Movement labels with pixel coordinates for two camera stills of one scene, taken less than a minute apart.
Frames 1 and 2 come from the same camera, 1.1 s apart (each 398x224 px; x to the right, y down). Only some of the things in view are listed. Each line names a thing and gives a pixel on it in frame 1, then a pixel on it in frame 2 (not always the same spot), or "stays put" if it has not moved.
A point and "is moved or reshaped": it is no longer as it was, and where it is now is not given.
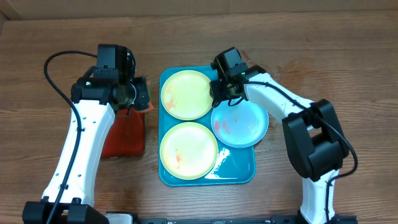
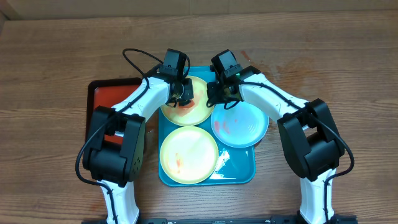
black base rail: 273,219 stays put
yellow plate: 188,150 stays put
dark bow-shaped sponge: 150,102 is moved or reshaped
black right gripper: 216,91 stays put
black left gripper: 143,96 → 188,90
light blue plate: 243,125 stays put
